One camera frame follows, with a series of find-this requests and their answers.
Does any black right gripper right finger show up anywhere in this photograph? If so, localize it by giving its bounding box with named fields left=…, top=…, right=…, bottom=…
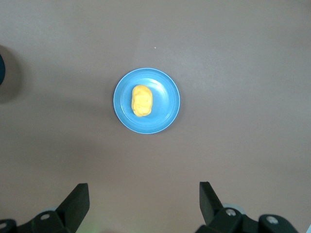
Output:
left=196, top=181, right=246, bottom=233

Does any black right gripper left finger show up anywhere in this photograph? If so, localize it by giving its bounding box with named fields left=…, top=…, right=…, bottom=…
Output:
left=17, top=183, right=90, bottom=233

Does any yellow potato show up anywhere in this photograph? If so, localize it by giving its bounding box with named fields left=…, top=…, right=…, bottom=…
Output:
left=131, top=84, right=154, bottom=118

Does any blue round plate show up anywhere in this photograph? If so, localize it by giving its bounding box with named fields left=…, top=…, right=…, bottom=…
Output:
left=113, top=67, right=181, bottom=134

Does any brown table cloth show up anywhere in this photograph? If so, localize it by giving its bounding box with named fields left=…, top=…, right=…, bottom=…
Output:
left=0, top=0, right=311, bottom=233

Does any black pot with blue handle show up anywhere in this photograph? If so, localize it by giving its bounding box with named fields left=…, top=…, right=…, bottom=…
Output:
left=0, top=52, right=6, bottom=86

